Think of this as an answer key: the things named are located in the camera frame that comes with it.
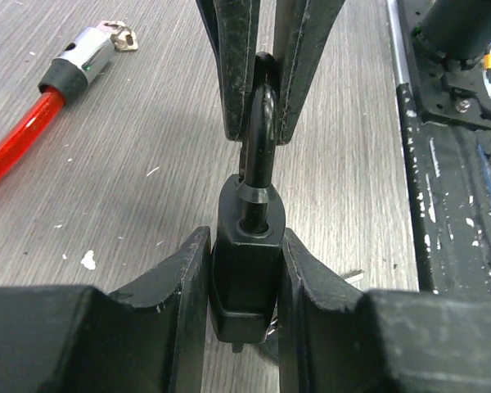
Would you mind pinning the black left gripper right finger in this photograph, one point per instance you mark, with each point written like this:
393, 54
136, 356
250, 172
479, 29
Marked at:
336, 338

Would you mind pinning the black padlock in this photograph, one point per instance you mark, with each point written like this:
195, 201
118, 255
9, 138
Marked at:
246, 260

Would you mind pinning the red cable lock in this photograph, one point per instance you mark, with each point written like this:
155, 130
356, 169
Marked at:
66, 79

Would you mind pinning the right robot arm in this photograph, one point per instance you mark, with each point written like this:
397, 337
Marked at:
456, 30

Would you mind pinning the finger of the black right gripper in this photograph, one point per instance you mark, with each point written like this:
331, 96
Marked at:
301, 31
232, 29

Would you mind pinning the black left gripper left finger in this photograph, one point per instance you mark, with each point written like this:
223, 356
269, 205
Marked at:
147, 336

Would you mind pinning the black-headed key bunch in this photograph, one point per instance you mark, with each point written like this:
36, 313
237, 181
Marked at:
269, 349

